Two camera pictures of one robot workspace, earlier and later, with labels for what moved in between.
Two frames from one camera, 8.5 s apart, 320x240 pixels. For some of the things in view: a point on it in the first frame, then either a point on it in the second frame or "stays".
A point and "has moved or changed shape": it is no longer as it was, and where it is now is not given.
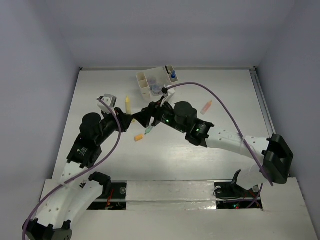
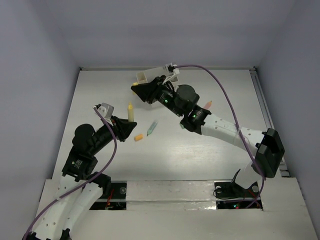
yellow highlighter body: (127, 105) has moved or changed shape
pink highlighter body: (206, 107) stays
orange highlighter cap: (138, 137) stays
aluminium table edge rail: (262, 100) stays
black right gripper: (154, 109) -> (149, 91)
